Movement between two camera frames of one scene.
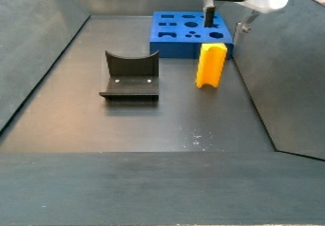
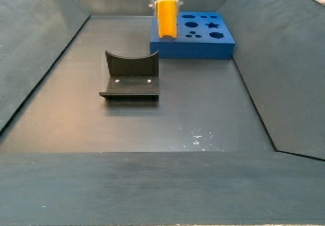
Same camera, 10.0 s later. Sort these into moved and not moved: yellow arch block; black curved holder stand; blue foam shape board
Moved: yellow arch block
Not moved: black curved holder stand; blue foam shape board
